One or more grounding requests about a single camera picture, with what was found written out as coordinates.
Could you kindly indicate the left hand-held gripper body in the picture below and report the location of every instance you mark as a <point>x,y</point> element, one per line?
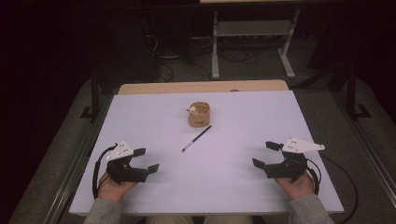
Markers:
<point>124,169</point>

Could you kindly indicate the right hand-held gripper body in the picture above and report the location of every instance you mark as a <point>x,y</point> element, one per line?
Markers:
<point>288,168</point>

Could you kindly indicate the black pen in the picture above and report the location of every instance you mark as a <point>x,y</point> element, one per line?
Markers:
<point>196,138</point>

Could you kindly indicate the round wooden pen holder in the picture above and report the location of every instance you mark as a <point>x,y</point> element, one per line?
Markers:
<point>199,119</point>

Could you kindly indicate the person's right hand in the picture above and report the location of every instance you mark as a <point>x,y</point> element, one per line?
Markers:
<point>297,186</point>

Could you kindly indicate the person's left hand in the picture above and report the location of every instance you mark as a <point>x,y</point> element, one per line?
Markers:
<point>113,189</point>

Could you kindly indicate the white table board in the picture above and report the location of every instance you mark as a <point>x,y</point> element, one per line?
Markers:
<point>202,186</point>

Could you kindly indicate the person's left leg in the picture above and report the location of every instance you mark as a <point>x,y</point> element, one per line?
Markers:
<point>169,220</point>

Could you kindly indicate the person's leg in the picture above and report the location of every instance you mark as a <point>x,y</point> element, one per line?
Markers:
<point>229,220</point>
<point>169,220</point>

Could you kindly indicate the person's right leg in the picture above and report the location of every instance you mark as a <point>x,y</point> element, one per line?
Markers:
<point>229,220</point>

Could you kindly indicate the small white animal figure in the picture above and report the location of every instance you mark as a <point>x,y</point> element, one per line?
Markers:
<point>192,109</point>

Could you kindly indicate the black metal stand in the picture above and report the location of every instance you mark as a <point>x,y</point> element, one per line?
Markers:
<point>95,93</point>
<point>351,93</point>

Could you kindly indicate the wooden table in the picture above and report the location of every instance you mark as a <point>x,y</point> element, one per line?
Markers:
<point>174,87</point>

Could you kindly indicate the metal floor rail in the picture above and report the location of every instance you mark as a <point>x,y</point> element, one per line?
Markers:
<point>71,177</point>
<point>370,149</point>

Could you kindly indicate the white metal desk frame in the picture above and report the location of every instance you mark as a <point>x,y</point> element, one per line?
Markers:
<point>249,28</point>

